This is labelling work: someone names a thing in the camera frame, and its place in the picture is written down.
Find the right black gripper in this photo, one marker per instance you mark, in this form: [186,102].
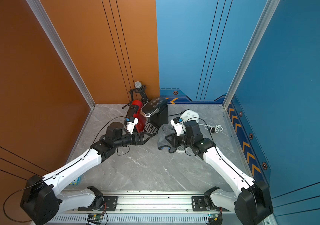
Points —
[175,143]

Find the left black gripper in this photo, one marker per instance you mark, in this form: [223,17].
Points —
[140,141]

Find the grey blue cleaning cloth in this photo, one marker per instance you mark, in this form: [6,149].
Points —
[165,134]

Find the white coffee machine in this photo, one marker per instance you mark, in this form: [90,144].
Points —
[187,115]

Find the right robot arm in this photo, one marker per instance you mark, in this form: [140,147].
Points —
[250,199]

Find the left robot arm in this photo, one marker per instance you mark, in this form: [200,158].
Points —
[43,197]

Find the red coffee machine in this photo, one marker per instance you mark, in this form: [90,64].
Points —
[134,111]

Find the black coffee machine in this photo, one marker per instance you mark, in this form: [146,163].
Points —
[156,114]

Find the blue owl toy block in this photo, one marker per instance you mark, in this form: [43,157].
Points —
[76,181]

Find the right green circuit board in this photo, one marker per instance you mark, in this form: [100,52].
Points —
[218,220]

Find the green circuit board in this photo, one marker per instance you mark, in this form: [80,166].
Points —
[95,219]
[218,220]

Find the left green circuit board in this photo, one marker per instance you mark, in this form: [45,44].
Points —
[95,219]

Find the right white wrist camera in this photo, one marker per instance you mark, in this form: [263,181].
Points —
[177,124]

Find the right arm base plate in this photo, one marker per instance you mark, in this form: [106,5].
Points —
[204,204]

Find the aluminium mounting rail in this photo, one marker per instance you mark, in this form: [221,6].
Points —
[148,208]

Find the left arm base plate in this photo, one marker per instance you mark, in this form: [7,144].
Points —
[104,203]

